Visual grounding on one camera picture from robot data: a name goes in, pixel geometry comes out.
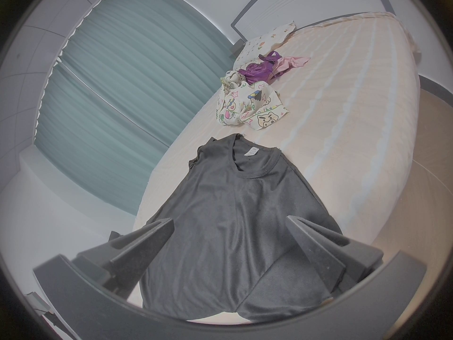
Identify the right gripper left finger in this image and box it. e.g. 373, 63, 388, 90
76, 218, 175, 298

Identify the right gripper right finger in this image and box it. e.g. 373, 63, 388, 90
286, 215, 384, 293

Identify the black T-shirt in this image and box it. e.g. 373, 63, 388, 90
136, 133, 344, 323

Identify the bed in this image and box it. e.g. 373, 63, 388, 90
134, 0, 422, 327

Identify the blue-green curtain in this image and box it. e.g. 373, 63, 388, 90
34, 62, 171, 216
57, 0, 237, 144

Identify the white printed pyjama top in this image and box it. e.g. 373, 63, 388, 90
215, 70, 290, 132

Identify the pale pink garment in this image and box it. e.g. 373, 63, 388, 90
271, 55, 311, 77

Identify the purple garment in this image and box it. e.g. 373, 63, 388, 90
238, 51, 284, 86

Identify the white printed pillow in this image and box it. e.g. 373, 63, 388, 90
234, 21, 296, 68

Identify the grey bedside table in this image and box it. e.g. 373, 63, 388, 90
229, 39, 248, 57

